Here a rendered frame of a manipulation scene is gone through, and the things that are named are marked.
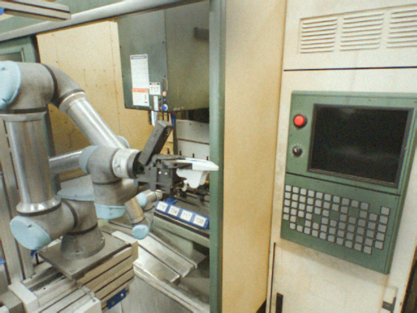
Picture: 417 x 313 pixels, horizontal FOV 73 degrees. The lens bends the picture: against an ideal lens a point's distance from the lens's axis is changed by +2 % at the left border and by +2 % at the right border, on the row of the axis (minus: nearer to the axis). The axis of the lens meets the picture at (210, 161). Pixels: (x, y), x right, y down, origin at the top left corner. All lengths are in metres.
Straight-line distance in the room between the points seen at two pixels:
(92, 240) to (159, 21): 1.23
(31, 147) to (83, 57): 2.12
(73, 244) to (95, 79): 2.12
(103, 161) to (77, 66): 2.25
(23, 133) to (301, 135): 0.98
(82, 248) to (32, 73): 0.58
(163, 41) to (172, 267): 1.30
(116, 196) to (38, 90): 0.36
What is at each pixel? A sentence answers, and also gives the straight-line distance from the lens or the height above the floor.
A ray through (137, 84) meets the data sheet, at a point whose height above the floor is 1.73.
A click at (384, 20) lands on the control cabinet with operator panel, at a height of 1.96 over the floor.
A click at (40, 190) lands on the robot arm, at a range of 0.96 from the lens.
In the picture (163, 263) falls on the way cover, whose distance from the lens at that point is 1.80.
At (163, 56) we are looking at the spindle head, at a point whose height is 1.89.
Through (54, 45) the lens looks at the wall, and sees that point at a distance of 2.87.
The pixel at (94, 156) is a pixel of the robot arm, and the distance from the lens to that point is 0.75.
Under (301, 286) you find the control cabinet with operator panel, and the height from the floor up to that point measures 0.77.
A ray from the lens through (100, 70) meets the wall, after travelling 3.05.
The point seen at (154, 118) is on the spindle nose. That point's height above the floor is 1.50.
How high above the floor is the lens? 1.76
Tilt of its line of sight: 16 degrees down
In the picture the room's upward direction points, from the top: straight up
